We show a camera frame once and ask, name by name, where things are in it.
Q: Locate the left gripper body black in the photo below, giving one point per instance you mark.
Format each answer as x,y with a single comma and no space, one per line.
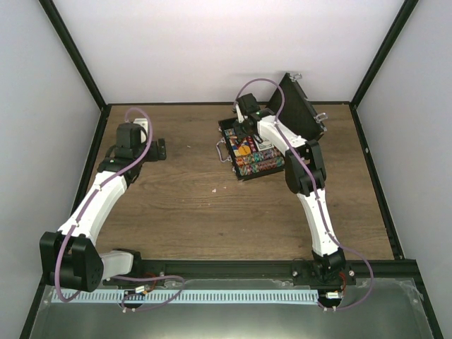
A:
154,156

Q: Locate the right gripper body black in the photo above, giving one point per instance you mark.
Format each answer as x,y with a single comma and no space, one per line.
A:
243,133

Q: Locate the black poker set case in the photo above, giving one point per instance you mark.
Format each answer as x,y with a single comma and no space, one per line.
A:
256,140

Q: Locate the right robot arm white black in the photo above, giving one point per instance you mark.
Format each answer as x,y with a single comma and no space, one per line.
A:
305,176

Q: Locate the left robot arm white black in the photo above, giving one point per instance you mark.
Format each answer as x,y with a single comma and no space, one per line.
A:
69,257

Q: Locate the red dice in case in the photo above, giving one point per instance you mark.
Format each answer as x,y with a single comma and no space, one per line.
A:
251,144

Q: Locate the blue playing card deck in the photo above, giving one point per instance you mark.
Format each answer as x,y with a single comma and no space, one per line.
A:
264,145

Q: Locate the chips row in case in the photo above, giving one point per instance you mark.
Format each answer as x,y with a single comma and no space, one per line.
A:
259,156
261,166

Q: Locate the metal sheet front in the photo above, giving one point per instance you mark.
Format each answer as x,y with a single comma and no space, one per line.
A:
388,308

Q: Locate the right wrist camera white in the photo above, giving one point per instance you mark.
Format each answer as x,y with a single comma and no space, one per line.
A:
240,115

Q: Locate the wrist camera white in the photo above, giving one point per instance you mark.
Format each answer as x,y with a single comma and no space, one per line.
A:
240,115
143,123

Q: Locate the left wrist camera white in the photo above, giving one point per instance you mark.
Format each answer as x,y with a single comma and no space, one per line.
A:
143,123

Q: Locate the black frame rail left side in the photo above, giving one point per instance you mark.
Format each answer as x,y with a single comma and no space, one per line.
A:
91,158

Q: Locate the black frame rail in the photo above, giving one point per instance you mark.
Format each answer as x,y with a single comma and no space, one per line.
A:
389,225
91,158

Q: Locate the light blue slotted cable duct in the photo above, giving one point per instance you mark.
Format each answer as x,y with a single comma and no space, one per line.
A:
309,297

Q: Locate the black frame post left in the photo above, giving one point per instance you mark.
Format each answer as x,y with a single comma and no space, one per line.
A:
64,35

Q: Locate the black frame post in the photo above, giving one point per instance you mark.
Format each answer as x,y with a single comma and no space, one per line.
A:
401,18
64,35

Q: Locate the black frame rail right side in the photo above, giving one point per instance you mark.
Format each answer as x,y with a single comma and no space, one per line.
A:
389,225

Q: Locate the black frame post right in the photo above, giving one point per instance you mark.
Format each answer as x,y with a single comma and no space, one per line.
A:
401,18

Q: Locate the black front mounting rail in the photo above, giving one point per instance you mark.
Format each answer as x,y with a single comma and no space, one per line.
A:
298,271

